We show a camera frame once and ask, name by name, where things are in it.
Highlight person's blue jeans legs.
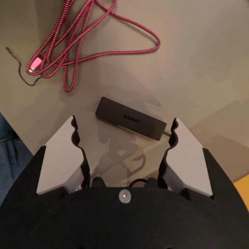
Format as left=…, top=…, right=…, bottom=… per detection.
left=0, top=112, right=34, bottom=206

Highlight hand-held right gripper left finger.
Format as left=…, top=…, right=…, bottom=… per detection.
left=36, top=115, right=91, bottom=195

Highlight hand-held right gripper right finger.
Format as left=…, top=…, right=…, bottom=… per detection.
left=157, top=117, right=213, bottom=197

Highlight red braided usb cable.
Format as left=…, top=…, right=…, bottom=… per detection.
left=26, top=0, right=161, bottom=93

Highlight black usb hub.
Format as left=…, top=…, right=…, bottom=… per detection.
left=95, top=97, right=167, bottom=141

